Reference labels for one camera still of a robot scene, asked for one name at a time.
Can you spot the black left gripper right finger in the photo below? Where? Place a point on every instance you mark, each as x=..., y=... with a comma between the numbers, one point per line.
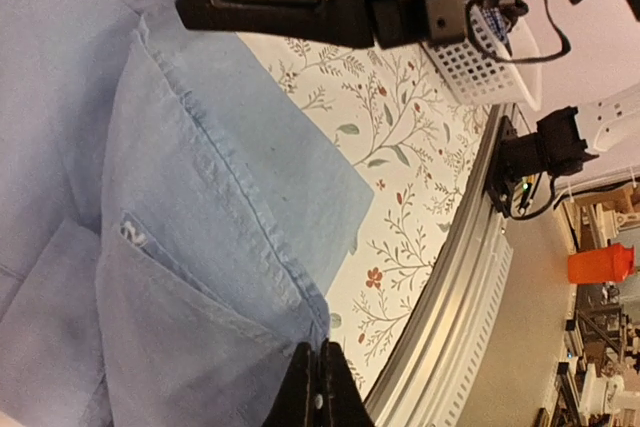
x=342, y=404

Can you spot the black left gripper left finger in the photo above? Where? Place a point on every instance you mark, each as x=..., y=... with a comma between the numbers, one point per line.
x=295, y=402

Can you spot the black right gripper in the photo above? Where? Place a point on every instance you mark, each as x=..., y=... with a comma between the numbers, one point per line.
x=338, y=22

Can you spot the light blue long sleeve shirt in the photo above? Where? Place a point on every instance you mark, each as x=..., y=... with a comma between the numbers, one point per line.
x=170, y=220

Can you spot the floral patterned table cloth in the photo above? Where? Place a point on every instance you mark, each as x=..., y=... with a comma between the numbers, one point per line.
x=392, y=116

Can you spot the white plastic laundry basket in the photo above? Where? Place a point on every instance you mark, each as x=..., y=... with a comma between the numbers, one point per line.
x=481, y=70

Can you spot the blue checked shirt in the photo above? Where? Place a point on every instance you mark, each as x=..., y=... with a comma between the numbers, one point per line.
x=497, y=23

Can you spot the orange plastic container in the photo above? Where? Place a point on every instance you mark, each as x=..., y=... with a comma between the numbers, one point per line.
x=614, y=263

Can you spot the aluminium front rail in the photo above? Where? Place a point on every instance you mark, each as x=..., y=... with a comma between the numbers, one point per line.
x=431, y=371

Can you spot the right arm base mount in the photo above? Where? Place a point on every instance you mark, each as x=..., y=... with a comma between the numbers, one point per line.
x=556, y=148

